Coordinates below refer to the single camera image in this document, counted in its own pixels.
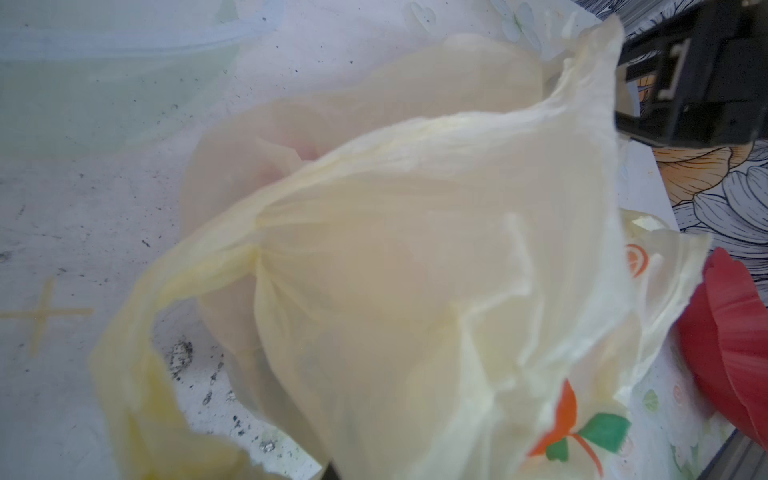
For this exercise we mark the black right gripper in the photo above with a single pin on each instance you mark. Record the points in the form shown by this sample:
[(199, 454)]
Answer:
[(710, 69)]

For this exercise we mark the red flower-shaped plate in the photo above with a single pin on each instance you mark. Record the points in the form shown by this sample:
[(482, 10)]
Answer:
[(723, 340)]

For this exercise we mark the yellowish plastic bag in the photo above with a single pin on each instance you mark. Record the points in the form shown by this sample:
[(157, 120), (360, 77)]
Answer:
[(440, 285)]

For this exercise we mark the clear plastic bowl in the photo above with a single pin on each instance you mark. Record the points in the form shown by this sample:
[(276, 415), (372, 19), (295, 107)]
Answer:
[(89, 77)]

